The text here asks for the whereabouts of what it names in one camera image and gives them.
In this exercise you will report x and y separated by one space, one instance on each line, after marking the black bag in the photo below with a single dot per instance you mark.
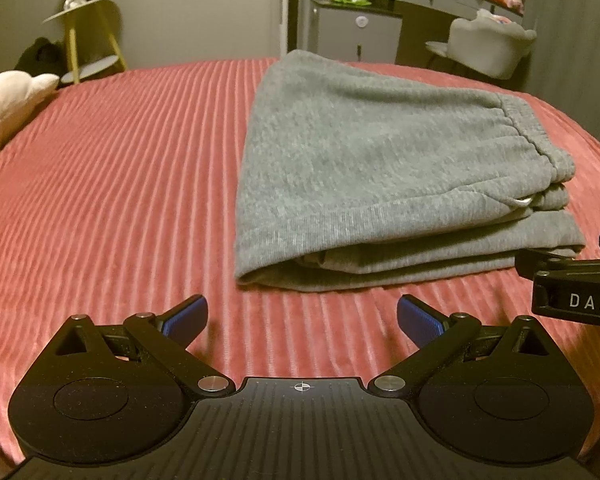
37 57

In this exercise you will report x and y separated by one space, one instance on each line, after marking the grey sweat pants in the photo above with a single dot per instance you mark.
370 160

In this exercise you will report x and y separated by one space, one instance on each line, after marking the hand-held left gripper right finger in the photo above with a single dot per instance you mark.
420 317

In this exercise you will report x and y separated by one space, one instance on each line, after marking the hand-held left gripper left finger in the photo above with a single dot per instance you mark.
185 317

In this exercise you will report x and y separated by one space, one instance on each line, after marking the white plush pillow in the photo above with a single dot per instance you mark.
5 105

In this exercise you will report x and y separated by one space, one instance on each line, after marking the grey bedside cabinet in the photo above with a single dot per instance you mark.
360 32

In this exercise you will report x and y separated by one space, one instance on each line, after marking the round table with yellow legs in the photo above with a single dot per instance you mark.
82 10

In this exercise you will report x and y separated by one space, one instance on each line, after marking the white upholstered chair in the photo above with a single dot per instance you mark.
485 47

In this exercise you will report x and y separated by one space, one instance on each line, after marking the pink ribbed bed blanket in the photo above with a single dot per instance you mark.
120 185

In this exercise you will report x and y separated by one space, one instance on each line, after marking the green packet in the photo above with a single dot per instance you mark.
352 1

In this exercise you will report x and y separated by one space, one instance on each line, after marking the white door frame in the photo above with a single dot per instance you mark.
289 5

